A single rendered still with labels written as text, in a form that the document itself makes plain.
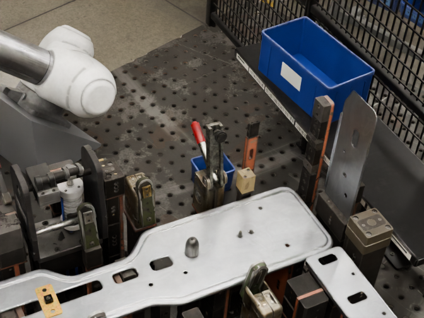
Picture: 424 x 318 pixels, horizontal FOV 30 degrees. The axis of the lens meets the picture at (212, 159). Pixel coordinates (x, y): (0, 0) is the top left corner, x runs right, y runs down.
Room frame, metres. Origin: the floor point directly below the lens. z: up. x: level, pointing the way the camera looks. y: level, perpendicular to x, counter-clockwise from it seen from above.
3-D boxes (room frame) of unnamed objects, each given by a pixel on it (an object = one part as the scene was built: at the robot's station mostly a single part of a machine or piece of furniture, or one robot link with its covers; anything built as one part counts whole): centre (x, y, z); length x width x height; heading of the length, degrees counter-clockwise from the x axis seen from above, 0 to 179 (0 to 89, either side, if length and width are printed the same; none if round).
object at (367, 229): (1.27, -0.38, 0.88); 0.08 x 0.08 x 0.36; 30
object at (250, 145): (1.43, -0.09, 0.95); 0.03 x 0.01 x 0.50; 120
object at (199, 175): (1.39, 0.00, 0.88); 0.07 x 0.06 x 0.35; 30
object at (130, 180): (1.33, 0.17, 0.88); 0.11 x 0.09 x 0.37; 30
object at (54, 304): (1.02, 0.32, 1.01); 0.08 x 0.04 x 0.01; 29
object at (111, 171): (1.32, 0.24, 0.91); 0.07 x 0.05 x 0.42; 30
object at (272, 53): (1.81, -0.26, 1.10); 0.30 x 0.17 x 0.13; 37
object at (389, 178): (1.64, -0.36, 1.02); 0.90 x 0.22 x 0.03; 30
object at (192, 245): (1.19, 0.03, 1.02); 0.03 x 0.03 x 0.07
